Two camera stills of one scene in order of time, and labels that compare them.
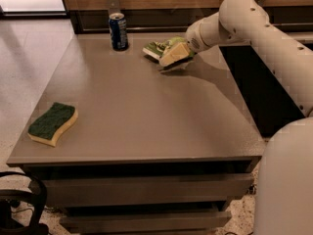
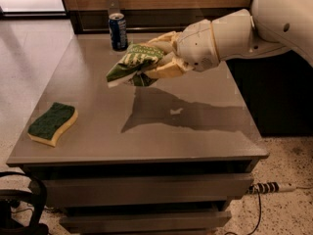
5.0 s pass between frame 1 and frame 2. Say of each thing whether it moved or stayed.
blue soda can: stayed
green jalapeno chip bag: moved
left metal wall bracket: stayed
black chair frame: stayed
